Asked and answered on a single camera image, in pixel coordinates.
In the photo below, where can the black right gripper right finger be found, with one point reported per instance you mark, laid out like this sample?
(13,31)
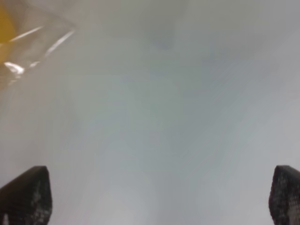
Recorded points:
(284,199)

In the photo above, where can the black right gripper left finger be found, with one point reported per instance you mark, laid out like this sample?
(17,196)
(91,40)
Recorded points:
(27,199)

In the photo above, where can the clear zip bag blue seal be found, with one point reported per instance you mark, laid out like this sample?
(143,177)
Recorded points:
(28,34)

